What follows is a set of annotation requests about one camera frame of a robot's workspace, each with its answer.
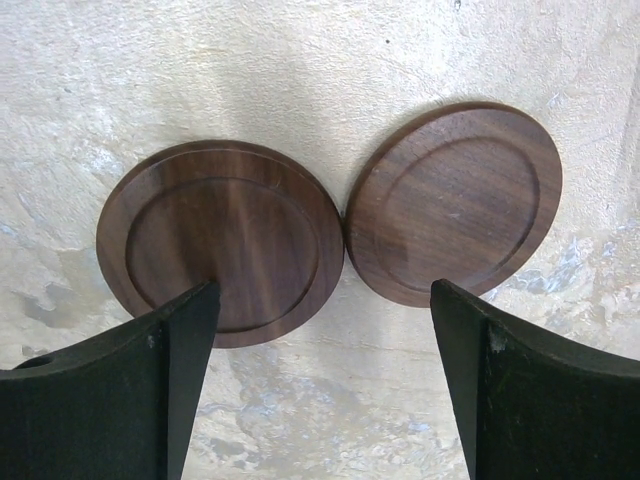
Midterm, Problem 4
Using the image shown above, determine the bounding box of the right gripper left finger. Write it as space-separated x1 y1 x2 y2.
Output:
1 283 220 479

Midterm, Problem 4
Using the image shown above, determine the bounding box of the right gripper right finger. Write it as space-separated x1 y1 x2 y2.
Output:
430 280 639 479

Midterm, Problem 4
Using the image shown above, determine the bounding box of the dark wooden coaster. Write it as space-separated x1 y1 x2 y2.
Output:
96 140 344 349
345 102 563 307

